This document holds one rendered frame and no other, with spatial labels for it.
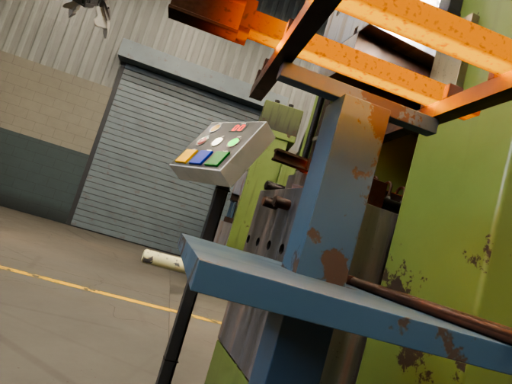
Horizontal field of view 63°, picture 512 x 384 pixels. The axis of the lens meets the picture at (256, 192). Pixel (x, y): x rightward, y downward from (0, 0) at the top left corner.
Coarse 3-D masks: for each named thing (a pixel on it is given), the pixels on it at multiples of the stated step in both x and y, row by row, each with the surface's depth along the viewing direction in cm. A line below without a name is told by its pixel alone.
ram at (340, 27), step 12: (432, 0) 110; (336, 12) 128; (336, 24) 125; (348, 24) 116; (360, 24) 109; (372, 24) 104; (324, 36) 132; (336, 36) 122; (348, 36) 114; (372, 36) 109; (384, 36) 107; (396, 36) 106; (396, 48) 111; (408, 48) 109; (420, 48) 108; (420, 60) 114; (432, 60) 112
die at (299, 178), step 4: (296, 172) 118; (300, 172) 115; (292, 176) 120; (296, 176) 117; (300, 176) 114; (304, 176) 112; (288, 180) 122; (292, 180) 119; (296, 180) 116; (300, 180) 114; (304, 180) 111; (288, 184) 121; (292, 184) 118; (296, 184) 115; (300, 184) 113; (288, 188) 120; (392, 196) 111; (396, 196) 111; (400, 196) 112; (396, 200) 111; (392, 212) 111
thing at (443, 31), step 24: (360, 0) 37; (384, 0) 37; (408, 0) 37; (384, 24) 39; (408, 24) 38; (432, 24) 38; (456, 24) 38; (432, 48) 41; (456, 48) 40; (480, 48) 39; (504, 48) 39; (504, 72) 41
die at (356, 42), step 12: (360, 36) 109; (360, 48) 108; (372, 48) 110; (384, 48) 111; (396, 60) 112; (408, 60) 113; (324, 72) 122; (336, 72) 114; (420, 72) 114; (348, 84) 119; (360, 84) 117
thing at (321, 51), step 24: (192, 0) 47; (216, 0) 47; (240, 0) 47; (192, 24) 48; (216, 24) 46; (240, 24) 46; (264, 24) 47; (312, 48) 48; (336, 48) 49; (360, 72) 50; (384, 72) 50; (408, 72) 50; (408, 96) 52; (432, 96) 51
